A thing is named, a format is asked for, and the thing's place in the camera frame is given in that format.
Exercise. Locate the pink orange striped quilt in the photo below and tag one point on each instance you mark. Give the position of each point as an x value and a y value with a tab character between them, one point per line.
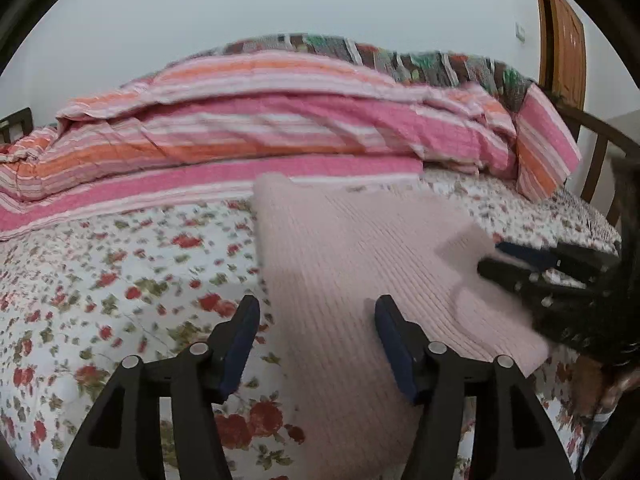
250	130

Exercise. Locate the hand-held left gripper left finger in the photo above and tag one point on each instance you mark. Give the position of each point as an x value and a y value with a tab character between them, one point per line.
240	345

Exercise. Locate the brown wooden door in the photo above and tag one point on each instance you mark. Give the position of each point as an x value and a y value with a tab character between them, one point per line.
565	45

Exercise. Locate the floral bed sheet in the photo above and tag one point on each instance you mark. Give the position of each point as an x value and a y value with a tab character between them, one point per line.
125	270

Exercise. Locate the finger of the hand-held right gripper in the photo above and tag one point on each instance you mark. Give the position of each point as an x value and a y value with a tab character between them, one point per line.
520	280
530	255

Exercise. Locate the person's right forearm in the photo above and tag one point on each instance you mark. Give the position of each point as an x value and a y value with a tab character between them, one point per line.
592	380

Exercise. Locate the dark patterned pillow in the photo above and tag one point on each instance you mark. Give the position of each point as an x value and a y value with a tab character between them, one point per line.
425	67

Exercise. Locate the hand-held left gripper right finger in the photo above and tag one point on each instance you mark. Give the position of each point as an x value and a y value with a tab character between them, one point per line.
397	355

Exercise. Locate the pink knitted sweater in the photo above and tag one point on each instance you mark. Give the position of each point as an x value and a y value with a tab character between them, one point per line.
350	260

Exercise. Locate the pink orange striped pillow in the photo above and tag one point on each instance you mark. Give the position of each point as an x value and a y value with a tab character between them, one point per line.
545	145

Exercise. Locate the dark wooden headboard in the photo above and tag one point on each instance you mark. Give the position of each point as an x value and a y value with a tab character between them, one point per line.
17	122

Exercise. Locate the white wall switch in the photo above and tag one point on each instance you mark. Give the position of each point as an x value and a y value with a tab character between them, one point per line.
520	31

